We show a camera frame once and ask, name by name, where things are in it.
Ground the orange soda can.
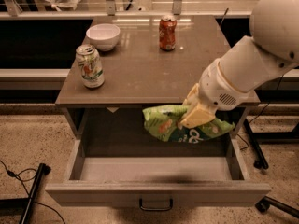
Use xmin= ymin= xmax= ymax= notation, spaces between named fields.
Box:
xmin=159 ymin=14 xmax=177 ymax=51

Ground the open grey top drawer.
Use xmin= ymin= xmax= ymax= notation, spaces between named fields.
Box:
xmin=46 ymin=119 xmax=270 ymax=208

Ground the black drawer handle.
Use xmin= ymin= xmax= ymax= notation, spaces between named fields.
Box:
xmin=138 ymin=198 xmax=174 ymax=212

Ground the black stand leg left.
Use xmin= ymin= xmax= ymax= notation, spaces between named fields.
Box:
xmin=0 ymin=162 xmax=52 ymax=224

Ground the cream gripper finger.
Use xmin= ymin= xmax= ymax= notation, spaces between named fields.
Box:
xmin=179 ymin=107 xmax=215 ymax=129

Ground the green white soda can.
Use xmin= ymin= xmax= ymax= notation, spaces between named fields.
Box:
xmin=76 ymin=44 xmax=105 ymax=89

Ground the green rice chip bag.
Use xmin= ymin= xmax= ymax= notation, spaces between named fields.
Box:
xmin=142 ymin=105 xmax=235 ymax=144

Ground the white ceramic bowl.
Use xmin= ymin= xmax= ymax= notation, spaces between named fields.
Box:
xmin=86 ymin=23 xmax=121 ymax=51

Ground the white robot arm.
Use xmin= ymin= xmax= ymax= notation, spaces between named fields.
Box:
xmin=179 ymin=0 xmax=299 ymax=128

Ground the black wheeled stand leg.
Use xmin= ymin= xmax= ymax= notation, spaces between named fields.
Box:
xmin=244 ymin=119 xmax=299 ymax=169

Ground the black cable on floor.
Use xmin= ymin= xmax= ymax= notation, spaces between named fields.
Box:
xmin=0 ymin=160 xmax=66 ymax=224

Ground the black caster leg right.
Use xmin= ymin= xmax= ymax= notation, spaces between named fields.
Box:
xmin=255 ymin=196 xmax=299 ymax=218

